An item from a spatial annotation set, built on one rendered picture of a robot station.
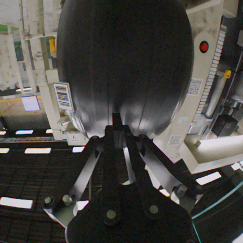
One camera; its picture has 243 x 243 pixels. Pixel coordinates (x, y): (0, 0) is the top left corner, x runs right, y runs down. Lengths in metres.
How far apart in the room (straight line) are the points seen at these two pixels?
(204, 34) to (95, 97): 0.45
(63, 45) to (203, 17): 0.46
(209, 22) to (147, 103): 0.42
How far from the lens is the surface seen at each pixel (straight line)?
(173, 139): 0.64
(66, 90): 0.23
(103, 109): 0.22
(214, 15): 0.57
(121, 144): 0.17
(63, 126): 1.05
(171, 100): 0.24
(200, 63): 0.53
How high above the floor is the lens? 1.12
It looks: 33 degrees up
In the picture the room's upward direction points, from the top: 177 degrees counter-clockwise
